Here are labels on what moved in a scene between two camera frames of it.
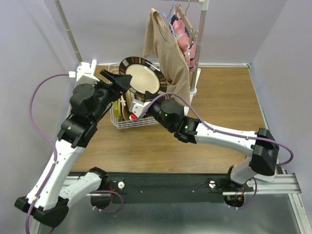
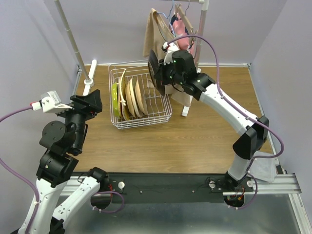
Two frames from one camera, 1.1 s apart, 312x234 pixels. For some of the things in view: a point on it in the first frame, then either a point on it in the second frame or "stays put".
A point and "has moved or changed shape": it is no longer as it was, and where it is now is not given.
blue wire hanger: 168,16 stays put
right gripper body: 155,111 → 167,74
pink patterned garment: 181,31 stays put
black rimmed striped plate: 146,76 has moved or changed shape
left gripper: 122,83 → 93,98
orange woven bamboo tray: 119,107 stays put
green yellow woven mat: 126,108 stays put
